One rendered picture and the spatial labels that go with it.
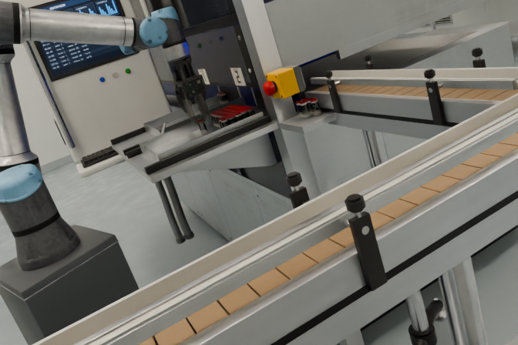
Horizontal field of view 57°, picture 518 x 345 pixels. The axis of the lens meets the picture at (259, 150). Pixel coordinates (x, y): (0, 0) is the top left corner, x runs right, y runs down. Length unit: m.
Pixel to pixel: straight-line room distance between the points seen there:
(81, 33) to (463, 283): 1.00
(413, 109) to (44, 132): 6.08
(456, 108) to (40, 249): 0.99
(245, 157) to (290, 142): 0.15
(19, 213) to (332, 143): 0.89
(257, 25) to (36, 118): 5.63
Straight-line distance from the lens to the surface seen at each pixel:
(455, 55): 1.82
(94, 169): 2.07
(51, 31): 1.28
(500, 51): 1.99
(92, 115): 2.27
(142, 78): 2.29
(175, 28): 1.47
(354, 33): 1.54
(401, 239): 0.59
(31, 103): 6.81
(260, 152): 1.50
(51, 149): 6.87
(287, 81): 1.30
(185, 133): 1.63
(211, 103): 2.01
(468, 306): 0.78
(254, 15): 1.37
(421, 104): 1.06
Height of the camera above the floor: 1.22
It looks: 17 degrees down
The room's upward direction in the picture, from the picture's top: 18 degrees counter-clockwise
